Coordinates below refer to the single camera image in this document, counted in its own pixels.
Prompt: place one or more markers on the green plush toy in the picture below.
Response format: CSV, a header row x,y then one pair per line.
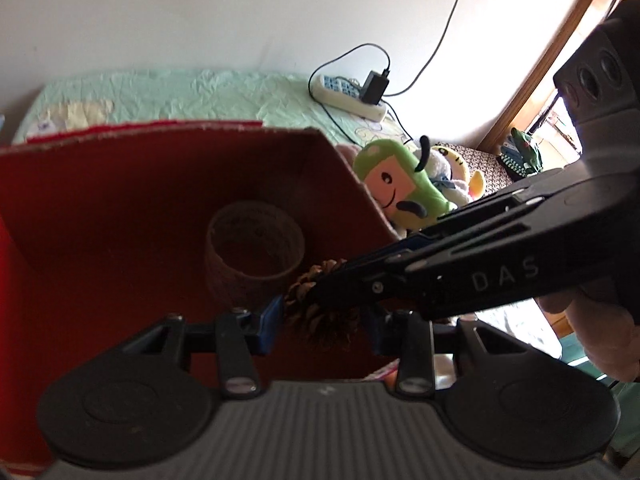
x,y
400,180

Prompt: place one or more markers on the light green bed sheet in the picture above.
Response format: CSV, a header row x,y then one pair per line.
x,y
200,95

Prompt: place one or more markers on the white power strip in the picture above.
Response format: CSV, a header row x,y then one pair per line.
x,y
335,91

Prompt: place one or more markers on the brown pine cone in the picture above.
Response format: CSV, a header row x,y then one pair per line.
x,y
307,282

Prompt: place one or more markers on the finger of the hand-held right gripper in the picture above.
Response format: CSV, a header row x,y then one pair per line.
x,y
360,285
450,225

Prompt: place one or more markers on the large red cardboard box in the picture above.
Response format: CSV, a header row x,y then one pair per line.
x,y
125,210

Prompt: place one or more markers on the white yellow plush toy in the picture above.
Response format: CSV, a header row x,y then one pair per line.
x,y
450,160

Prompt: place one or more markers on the patterned cushion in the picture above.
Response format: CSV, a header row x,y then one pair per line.
x,y
492,170

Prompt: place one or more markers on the wooden door frame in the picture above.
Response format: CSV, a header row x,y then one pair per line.
x,y
550,65

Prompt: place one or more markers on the printed tape roll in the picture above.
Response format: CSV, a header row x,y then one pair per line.
x,y
220,270

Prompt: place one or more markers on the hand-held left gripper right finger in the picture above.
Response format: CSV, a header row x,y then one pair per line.
x,y
376,332

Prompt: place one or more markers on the pink plush toy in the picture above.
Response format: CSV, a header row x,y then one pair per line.
x,y
346,154

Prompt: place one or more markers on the black charger adapter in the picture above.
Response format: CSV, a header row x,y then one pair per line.
x,y
375,87

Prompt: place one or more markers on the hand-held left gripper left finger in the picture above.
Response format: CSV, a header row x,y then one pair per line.
x,y
270,325

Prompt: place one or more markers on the person's right hand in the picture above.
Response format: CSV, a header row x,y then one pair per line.
x,y
605,340

